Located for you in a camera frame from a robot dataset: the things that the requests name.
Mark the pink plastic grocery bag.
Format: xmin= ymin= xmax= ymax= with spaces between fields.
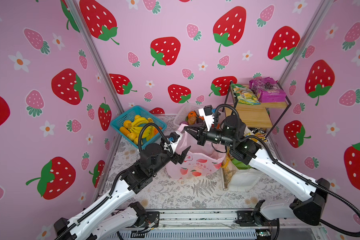
xmin=166 ymin=124 xmax=226 ymax=180

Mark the green chips bag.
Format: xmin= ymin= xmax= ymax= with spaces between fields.
xmin=231 ymin=159 xmax=251 ymax=170

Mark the white paper grocery bag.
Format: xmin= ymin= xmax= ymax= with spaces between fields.
xmin=221 ymin=148 xmax=264 ymax=192

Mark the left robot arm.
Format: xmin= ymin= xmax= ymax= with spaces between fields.
xmin=54 ymin=143 xmax=189 ymax=240

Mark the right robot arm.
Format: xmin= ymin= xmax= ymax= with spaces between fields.
xmin=184 ymin=116 xmax=360 ymax=238

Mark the brown potato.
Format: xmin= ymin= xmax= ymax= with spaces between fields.
xmin=187 ymin=116 xmax=197 ymax=126

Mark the small orange pumpkin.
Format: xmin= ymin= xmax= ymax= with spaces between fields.
xmin=188 ymin=111 xmax=198 ymax=118

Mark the white plastic basket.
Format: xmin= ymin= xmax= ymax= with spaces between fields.
xmin=173 ymin=103 xmax=204 ymax=127

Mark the black yellow chips bag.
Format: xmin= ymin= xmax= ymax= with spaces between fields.
xmin=253 ymin=128 xmax=268 ymax=140

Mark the yellow banana bunch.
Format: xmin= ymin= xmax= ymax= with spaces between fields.
xmin=129 ymin=117 xmax=154 ymax=141

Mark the green yellow snack bag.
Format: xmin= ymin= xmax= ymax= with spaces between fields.
xmin=231 ymin=84 xmax=261 ymax=106

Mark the teal plastic basket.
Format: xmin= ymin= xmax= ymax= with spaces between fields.
xmin=110 ymin=106 xmax=167 ymax=149

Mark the purple snack bag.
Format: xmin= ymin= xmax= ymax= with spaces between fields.
xmin=249 ymin=78 xmax=287 ymax=103

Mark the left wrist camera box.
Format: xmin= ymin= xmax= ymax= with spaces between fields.
xmin=164 ymin=131 xmax=183 ymax=152

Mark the black wire wooden shelf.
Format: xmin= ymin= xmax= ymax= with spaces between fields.
xmin=225 ymin=86 xmax=292 ymax=139

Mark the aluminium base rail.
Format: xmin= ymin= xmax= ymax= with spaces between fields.
xmin=87 ymin=209 xmax=329 ymax=240

